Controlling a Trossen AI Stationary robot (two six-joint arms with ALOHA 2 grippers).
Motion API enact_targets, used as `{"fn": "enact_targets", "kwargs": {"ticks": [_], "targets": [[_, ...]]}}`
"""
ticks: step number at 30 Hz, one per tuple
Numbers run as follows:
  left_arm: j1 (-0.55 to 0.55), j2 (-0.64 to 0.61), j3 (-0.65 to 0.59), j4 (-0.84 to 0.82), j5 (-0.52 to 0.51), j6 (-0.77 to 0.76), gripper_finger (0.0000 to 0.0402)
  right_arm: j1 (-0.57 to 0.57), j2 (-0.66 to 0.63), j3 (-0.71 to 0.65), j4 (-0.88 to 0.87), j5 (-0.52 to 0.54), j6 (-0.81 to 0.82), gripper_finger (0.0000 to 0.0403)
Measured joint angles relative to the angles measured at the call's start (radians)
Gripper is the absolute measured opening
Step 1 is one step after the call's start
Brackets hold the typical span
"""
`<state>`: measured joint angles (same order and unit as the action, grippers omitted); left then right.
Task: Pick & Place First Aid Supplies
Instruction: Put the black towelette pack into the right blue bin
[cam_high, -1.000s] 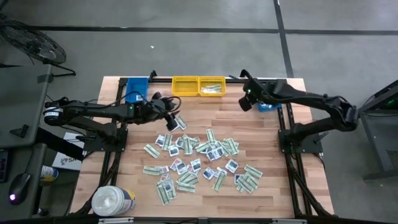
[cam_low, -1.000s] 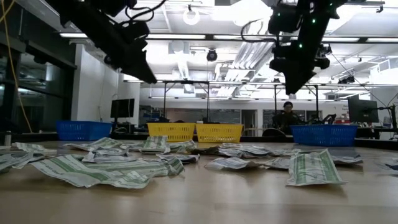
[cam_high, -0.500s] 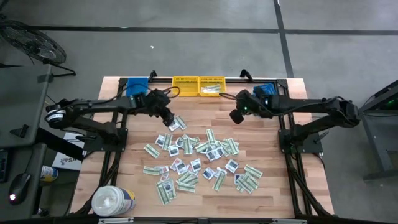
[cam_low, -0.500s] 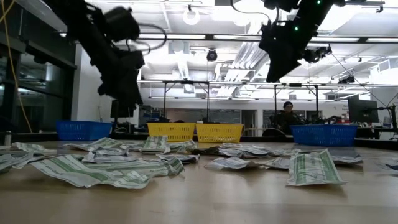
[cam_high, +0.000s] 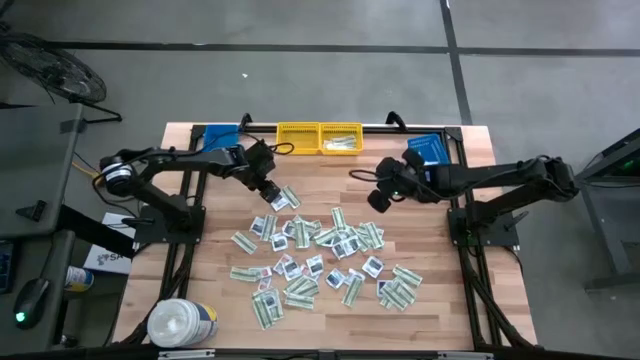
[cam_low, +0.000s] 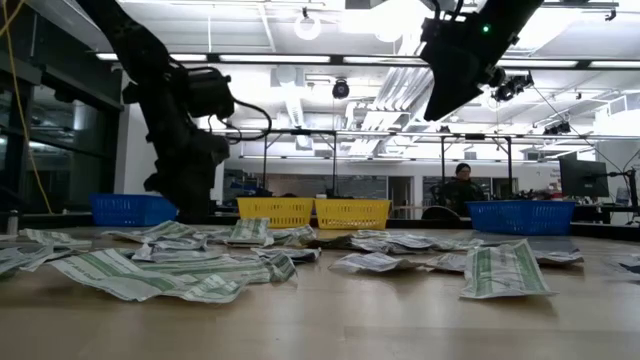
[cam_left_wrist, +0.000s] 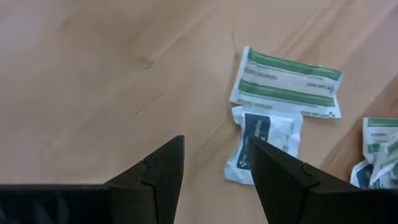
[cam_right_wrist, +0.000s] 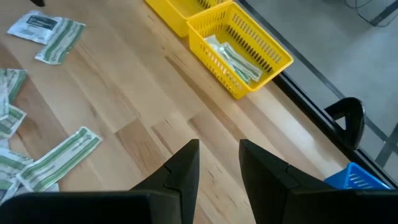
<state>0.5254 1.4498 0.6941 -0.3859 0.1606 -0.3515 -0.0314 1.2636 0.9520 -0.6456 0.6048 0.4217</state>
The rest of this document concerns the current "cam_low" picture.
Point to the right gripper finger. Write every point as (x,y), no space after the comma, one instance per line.
(450,80)

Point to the blue plastic basket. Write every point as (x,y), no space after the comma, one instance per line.
(520,217)
(130,210)

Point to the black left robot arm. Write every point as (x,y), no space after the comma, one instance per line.
(135,50)

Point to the black ceiling spotlight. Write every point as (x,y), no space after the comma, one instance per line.
(512,87)
(557,128)

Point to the yellow plastic basket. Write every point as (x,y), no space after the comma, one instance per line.
(275,212)
(352,214)

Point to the person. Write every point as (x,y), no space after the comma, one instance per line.
(462,192)

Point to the black chair back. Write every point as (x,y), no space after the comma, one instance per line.
(440,214)

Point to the round ceiling lamp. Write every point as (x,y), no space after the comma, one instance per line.
(307,37)

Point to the black computer monitor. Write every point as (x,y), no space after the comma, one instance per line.
(582,177)

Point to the silver bottle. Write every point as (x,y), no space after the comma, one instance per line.
(13,222)

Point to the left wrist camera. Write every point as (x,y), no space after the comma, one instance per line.
(210,92)

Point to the black ceiling dome camera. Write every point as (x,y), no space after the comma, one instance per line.
(341,89)

